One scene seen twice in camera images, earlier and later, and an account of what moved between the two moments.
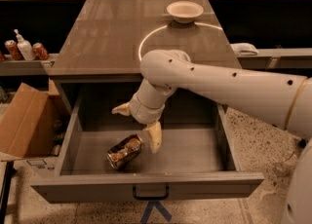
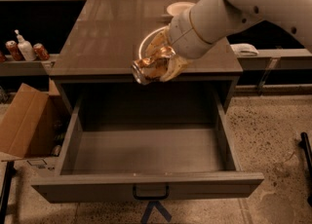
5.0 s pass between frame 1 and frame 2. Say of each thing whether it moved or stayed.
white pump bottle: stayed
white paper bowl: stayed
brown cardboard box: stayed
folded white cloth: stayed
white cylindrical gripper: moved
